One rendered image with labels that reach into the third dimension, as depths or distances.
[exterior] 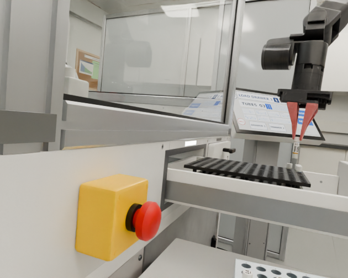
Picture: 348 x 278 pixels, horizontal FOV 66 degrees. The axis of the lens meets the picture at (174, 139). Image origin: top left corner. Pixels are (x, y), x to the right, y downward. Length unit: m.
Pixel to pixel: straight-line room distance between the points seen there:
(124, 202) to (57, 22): 0.17
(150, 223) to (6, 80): 0.17
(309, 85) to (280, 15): 1.83
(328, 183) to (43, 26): 0.63
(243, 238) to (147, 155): 1.23
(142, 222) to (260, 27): 2.23
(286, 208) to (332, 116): 3.78
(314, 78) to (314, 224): 0.29
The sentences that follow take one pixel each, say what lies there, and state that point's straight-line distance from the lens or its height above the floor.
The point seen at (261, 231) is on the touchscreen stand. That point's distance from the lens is 1.61.
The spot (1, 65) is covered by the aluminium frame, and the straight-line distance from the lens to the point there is 0.23.
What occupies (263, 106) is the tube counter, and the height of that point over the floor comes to 1.11.
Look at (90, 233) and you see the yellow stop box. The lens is 0.29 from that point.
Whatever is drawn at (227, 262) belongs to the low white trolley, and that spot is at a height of 0.76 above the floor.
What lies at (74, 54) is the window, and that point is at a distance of 0.30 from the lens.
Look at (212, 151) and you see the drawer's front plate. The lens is 0.77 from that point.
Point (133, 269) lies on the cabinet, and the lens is 0.49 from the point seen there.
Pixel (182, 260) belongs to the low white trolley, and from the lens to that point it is 0.47.
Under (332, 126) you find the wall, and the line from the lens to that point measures 4.16.
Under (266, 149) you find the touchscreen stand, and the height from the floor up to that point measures 0.88.
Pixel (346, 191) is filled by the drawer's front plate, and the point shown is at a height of 0.87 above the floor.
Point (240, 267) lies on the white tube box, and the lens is 0.40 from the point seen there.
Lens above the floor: 0.98
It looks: 4 degrees down
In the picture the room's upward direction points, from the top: 5 degrees clockwise
